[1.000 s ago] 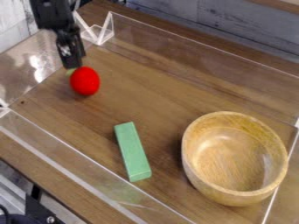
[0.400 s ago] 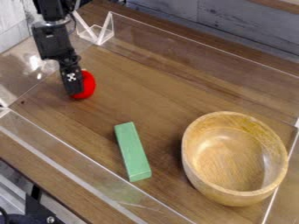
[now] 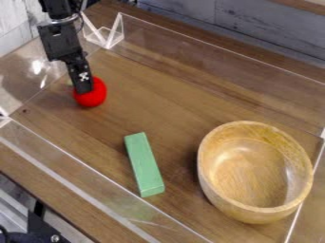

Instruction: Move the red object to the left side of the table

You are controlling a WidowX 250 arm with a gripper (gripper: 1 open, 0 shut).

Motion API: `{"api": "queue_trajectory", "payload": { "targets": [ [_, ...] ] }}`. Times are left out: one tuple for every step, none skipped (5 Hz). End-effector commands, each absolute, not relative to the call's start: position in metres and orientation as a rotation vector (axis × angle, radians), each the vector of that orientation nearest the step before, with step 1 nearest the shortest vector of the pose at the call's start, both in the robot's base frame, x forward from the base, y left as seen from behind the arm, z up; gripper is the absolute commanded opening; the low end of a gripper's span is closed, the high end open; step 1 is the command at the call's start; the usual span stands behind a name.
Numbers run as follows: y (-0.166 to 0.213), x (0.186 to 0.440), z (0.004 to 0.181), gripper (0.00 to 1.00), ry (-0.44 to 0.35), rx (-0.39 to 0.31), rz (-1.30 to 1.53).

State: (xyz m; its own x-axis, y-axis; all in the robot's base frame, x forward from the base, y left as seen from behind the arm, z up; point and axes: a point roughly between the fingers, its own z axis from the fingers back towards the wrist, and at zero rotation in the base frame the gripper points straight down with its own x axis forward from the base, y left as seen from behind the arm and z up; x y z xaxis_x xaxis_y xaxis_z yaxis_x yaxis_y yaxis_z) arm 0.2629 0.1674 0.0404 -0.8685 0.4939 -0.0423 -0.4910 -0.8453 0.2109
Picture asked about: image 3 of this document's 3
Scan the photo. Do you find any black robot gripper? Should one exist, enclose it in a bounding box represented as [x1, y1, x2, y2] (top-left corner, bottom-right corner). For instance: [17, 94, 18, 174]
[37, 23, 92, 94]

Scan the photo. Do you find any red plush strawberry toy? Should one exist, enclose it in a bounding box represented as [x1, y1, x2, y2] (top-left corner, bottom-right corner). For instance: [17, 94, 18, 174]
[72, 77, 108, 107]

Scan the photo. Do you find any wooden bowl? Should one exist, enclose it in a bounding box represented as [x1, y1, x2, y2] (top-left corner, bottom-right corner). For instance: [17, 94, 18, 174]
[196, 121, 312, 224]

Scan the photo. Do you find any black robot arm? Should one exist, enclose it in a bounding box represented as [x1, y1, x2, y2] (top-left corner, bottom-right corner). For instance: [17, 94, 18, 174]
[37, 0, 93, 94]

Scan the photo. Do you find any green rectangular block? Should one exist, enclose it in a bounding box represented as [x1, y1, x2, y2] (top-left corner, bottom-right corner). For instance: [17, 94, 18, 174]
[124, 132, 164, 197]

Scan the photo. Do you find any black metal clamp base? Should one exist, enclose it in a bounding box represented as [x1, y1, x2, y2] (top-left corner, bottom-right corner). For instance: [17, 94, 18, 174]
[3, 202, 70, 243]

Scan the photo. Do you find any clear acrylic corner bracket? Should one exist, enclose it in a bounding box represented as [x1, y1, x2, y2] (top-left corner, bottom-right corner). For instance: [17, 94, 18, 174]
[81, 13, 124, 49]

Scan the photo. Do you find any clear acrylic enclosure wall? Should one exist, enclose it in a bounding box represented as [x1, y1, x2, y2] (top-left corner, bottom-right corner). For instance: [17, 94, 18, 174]
[0, 13, 325, 243]

